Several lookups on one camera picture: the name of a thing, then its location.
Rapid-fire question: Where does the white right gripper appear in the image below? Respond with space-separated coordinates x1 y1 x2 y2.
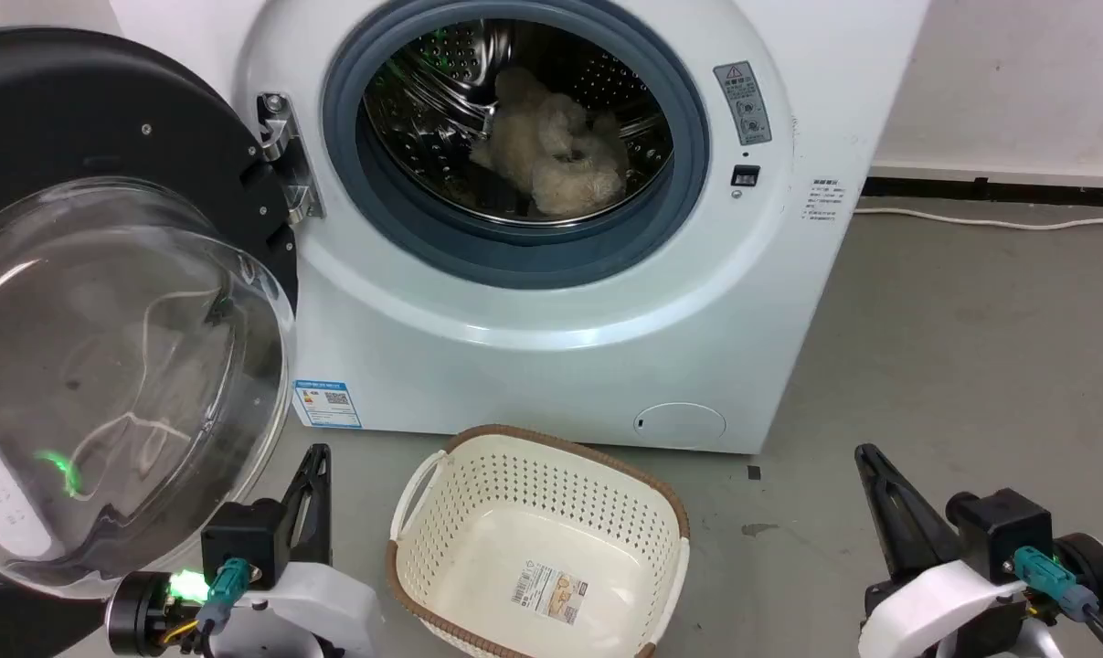
854 443 1032 658

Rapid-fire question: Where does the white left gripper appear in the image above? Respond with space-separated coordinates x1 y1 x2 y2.
211 444 380 658

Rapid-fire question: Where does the white front-load washing machine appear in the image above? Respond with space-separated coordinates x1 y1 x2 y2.
108 0 931 455

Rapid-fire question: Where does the metal door hinge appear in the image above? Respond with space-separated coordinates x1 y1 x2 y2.
257 91 325 226

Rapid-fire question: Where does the black washing machine door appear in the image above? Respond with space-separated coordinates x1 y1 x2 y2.
0 27 301 658

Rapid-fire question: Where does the blue energy label sticker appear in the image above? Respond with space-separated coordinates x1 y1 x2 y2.
292 379 363 430

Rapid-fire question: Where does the cream plastic laundry basket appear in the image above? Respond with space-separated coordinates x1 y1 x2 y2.
387 423 692 658

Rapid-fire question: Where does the round white filter cover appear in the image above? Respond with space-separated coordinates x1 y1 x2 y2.
633 402 727 449

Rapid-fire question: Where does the paper basket label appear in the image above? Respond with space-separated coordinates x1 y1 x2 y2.
511 562 587 625

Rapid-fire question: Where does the white text sticker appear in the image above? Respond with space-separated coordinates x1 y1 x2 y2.
802 176 846 225

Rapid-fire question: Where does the black baseboard strip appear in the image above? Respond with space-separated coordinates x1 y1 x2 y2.
862 175 1103 207

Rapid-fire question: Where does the stainless steel drum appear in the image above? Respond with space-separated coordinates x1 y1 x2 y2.
361 18 676 229

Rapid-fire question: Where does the beige plush toy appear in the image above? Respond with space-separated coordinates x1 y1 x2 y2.
469 66 630 218

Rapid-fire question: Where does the grey warning sticker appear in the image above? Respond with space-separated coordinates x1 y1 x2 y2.
713 61 773 147

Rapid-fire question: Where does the teal left gripper cable plug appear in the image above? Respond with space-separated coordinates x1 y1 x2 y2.
196 557 252 633

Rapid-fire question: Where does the teal gripper cable plug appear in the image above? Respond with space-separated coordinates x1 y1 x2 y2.
196 557 252 633
1013 546 1102 624

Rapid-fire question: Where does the teal right gripper cable plug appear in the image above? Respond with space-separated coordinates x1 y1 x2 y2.
1013 546 1102 624

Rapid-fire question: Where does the white floor cable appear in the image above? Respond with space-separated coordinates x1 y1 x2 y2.
854 207 1103 231

